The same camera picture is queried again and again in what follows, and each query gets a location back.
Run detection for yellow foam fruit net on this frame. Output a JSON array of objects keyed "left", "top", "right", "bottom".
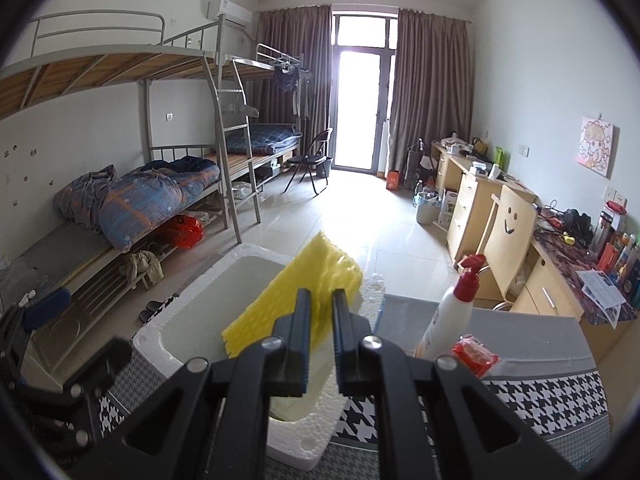
[{"left": 221, "top": 232, "right": 363, "bottom": 358}]

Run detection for red snack packet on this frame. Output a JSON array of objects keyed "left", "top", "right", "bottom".
[{"left": 451, "top": 334, "right": 500, "bottom": 378}]

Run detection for white styrofoam box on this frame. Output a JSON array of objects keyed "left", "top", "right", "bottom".
[{"left": 131, "top": 242, "right": 388, "bottom": 472}]

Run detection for white lotion pump bottle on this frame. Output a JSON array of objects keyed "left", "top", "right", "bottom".
[{"left": 413, "top": 254, "right": 486, "bottom": 361}]

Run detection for houndstooth tablecloth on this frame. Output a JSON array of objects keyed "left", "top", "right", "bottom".
[{"left": 99, "top": 295, "right": 611, "bottom": 479}]

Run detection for red plastic bag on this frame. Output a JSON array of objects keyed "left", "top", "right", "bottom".
[{"left": 155, "top": 214, "right": 204, "bottom": 249}]

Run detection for wooden desk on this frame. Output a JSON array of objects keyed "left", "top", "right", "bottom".
[{"left": 432, "top": 143, "right": 638, "bottom": 362}]

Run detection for wooden smiley face chair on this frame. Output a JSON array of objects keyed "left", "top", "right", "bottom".
[{"left": 477, "top": 185, "right": 537, "bottom": 304}]

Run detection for papers on desk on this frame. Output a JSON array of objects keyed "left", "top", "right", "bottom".
[{"left": 576, "top": 270, "right": 626, "bottom": 328}]

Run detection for white plastic bucket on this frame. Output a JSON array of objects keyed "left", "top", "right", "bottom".
[{"left": 414, "top": 192, "right": 442, "bottom": 226}]

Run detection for orange floor container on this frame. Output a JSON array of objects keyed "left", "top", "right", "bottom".
[{"left": 386, "top": 170, "right": 400, "bottom": 191}]

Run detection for black folding chair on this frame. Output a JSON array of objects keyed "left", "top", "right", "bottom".
[{"left": 284, "top": 128, "right": 333, "bottom": 196}]

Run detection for metal bunk bed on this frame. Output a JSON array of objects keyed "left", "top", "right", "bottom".
[{"left": 1, "top": 26, "right": 303, "bottom": 377}]

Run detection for brown right curtain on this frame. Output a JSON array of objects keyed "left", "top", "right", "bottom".
[{"left": 387, "top": 9, "right": 474, "bottom": 174}]

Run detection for brown curtain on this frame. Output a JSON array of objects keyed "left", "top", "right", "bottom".
[
  {"left": 387, "top": 9, "right": 474, "bottom": 174},
  {"left": 256, "top": 4, "right": 335, "bottom": 162}
]

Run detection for brown left curtain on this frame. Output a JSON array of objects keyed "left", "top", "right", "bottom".
[{"left": 256, "top": 4, "right": 335, "bottom": 162}]

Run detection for white air conditioner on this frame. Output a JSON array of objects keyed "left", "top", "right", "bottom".
[{"left": 206, "top": 0, "right": 253, "bottom": 27}]

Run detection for anime wall picture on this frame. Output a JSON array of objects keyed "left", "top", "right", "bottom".
[{"left": 576, "top": 117, "right": 614, "bottom": 178}]

